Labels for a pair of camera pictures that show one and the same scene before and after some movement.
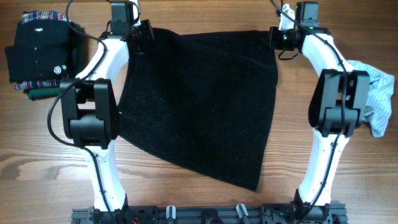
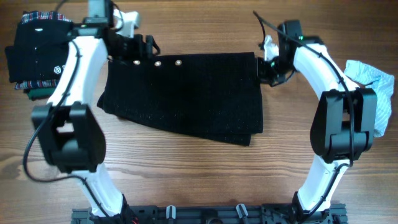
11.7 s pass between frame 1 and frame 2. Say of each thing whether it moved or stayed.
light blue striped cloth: stayed
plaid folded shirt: stayed
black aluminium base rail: stayed
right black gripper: moved
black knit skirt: moved
